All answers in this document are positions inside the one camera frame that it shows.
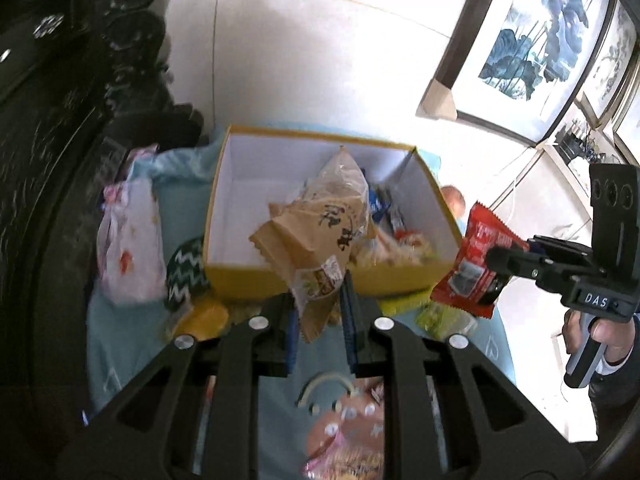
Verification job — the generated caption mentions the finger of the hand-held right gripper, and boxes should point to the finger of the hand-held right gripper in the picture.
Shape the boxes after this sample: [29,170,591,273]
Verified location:
[486,242,576,292]
[530,234,596,267]

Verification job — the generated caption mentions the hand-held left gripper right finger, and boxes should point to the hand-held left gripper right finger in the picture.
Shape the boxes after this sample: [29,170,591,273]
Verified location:
[340,270,586,480]

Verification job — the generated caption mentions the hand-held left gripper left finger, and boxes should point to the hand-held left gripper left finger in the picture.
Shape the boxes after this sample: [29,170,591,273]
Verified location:
[57,292,301,480]

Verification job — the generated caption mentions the red snack bag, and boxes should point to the red snack bag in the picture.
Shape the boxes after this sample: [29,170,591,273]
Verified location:
[430,202,531,320]

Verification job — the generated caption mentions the yellow cardboard box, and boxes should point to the yellow cardboard box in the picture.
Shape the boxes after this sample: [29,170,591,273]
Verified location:
[202,125,463,301]

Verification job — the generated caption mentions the brown paper snack bag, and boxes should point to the brown paper snack bag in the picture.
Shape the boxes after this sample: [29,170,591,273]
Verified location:
[250,145,378,346]

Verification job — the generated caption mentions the blue snack bag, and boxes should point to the blue snack bag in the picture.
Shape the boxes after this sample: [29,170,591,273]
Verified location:
[370,185,406,231]

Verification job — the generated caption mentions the person's right forearm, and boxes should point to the person's right forearm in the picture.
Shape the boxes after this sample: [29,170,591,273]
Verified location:
[587,342,640,443]

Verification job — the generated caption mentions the person's right hand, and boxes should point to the person's right hand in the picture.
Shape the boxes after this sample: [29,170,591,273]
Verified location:
[562,310,636,365]

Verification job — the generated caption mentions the orange rounded object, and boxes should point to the orange rounded object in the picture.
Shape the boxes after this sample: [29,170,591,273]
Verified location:
[440,185,471,223]

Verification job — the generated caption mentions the yellow snack bag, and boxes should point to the yellow snack bag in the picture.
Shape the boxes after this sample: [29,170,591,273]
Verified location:
[165,300,231,341]

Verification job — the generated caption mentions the green snack bag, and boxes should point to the green snack bag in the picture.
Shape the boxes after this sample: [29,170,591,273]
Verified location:
[415,302,481,341]

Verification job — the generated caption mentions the black white zigzag pouch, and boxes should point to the black white zigzag pouch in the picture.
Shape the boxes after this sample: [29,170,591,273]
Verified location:
[165,237,213,311]

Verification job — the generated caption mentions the pink biscuit wrapper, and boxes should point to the pink biscuit wrapper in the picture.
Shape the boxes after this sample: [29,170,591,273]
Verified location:
[302,380,386,480]

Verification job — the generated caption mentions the framed flower painting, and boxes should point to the framed flower painting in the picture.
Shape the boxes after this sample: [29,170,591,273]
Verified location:
[580,0,640,131]

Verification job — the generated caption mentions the white printed plastic bag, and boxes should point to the white printed plastic bag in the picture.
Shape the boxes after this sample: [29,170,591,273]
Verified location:
[97,145,168,306]

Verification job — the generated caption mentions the framed lotus painting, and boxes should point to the framed lotus painting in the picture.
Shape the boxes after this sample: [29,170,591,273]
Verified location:
[432,0,618,148]

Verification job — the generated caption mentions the dark carved wooden furniture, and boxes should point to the dark carved wooden furniture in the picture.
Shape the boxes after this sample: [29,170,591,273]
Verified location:
[0,0,206,411]

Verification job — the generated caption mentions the cardboard frame corner protector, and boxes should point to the cardboard frame corner protector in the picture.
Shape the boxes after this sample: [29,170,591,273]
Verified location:
[417,80,456,121]

